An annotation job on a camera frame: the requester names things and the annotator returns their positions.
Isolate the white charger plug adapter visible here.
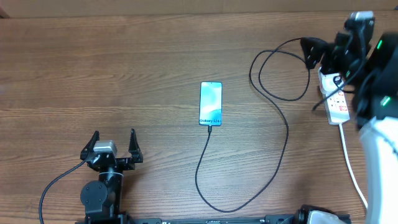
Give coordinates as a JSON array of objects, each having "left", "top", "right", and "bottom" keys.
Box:
[{"left": 318, "top": 72, "right": 344, "bottom": 95}]

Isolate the white power strip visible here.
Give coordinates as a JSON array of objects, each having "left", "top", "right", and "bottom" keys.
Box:
[{"left": 318, "top": 68, "right": 350, "bottom": 125}]

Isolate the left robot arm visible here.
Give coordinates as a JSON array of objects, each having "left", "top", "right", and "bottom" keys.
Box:
[{"left": 80, "top": 129, "right": 143, "bottom": 223}]

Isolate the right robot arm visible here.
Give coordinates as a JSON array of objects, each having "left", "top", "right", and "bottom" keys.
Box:
[{"left": 300, "top": 31, "right": 397, "bottom": 223}]

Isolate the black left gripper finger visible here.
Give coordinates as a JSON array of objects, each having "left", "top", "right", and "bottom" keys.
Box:
[
  {"left": 128, "top": 128, "right": 143, "bottom": 159},
  {"left": 81, "top": 131, "right": 100, "bottom": 153}
]

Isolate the blue Samsung smartphone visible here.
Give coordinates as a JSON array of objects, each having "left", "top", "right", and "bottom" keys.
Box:
[{"left": 199, "top": 82, "right": 223, "bottom": 126}]

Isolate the white power strip cord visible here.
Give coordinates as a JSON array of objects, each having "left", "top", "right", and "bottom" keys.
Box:
[{"left": 338, "top": 123, "right": 369, "bottom": 209}]

